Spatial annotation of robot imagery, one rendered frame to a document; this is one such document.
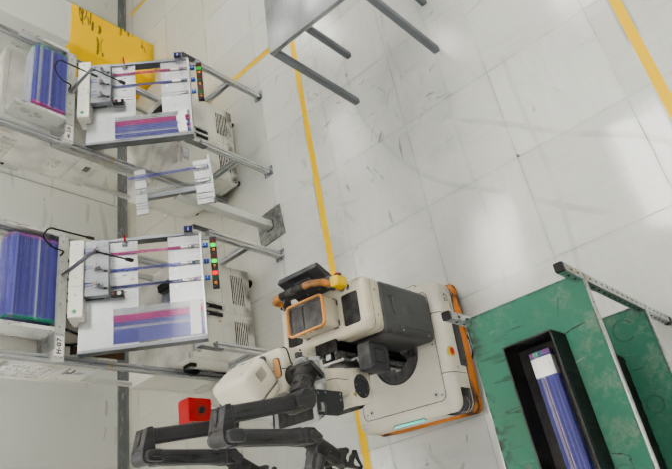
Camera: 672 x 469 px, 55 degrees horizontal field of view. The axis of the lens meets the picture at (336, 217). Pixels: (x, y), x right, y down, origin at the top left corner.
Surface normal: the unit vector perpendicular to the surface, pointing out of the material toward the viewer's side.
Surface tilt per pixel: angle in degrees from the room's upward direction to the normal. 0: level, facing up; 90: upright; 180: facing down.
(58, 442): 90
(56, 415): 90
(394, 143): 0
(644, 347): 0
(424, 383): 0
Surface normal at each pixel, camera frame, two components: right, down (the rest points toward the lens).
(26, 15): 0.73, -0.44
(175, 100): 0.04, -0.49
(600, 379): -0.66, -0.26
